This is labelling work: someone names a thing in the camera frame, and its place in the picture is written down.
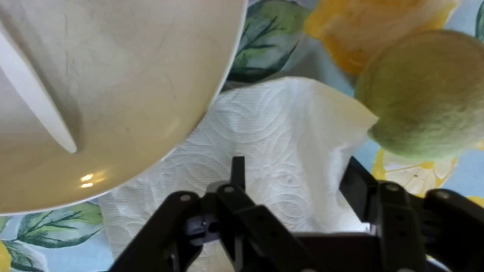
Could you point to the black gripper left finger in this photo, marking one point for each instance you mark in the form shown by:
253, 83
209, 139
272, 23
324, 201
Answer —
236, 236

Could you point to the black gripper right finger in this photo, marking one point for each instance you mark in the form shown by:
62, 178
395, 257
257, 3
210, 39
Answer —
418, 231

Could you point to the white paper napkin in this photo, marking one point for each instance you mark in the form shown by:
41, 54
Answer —
272, 130

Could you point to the white round plate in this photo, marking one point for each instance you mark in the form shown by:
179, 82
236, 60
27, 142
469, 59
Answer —
126, 76

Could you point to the green tennis ball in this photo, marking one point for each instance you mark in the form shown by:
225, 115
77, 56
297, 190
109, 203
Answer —
428, 95

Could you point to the lemon print tablecloth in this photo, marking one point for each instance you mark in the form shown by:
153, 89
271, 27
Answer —
266, 39

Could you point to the white plastic knife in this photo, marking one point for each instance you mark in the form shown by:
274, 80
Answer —
35, 95

